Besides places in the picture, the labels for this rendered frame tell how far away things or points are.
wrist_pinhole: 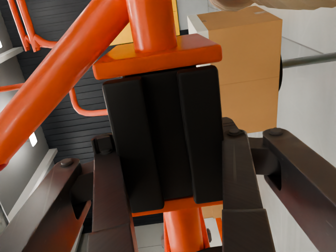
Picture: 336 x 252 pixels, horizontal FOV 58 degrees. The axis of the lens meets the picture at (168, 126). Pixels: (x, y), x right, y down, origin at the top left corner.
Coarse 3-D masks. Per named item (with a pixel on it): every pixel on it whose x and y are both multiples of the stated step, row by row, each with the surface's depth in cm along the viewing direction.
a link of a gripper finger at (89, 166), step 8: (88, 168) 15; (80, 176) 14; (88, 176) 14; (80, 184) 14; (88, 184) 14; (72, 192) 14; (80, 192) 14; (88, 192) 14; (72, 200) 14; (80, 200) 14
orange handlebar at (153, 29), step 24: (144, 0) 14; (168, 0) 14; (144, 24) 14; (168, 24) 14; (144, 48) 14; (168, 48) 14; (168, 216) 18; (192, 216) 18; (168, 240) 21; (192, 240) 18
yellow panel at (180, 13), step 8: (176, 0) 696; (184, 0) 696; (192, 0) 697; (200, 0) 698; (176, 8) 699; (184, 8) 704; (192, 8) 704; (200, 8) 705; (176, 16) 706; (184, 16) 711; (128, 24) 708; (176, 24) 713; (184, 24) 719; (120, 32) 715; (128, 32) 716; (176, 32) 721; (120, 40) 723; (128, 40) 724
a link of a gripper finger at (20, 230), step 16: (64, 160) 14; (48, 176) 13; (64, 176) 13; (48, 192) 12; (64, 192) 12; (32, 208) 11; (48, 208) 11; (64, 208) 12; (80, 208) 14; (16, 224) 10; (32, 224) 10; (48, 224) 11; (64, 224) 12; (80, 224) 13; (0, 240) 10; (16, 240) 9; (32, 240) 10; (48, 240) 10; (64, 240) 12
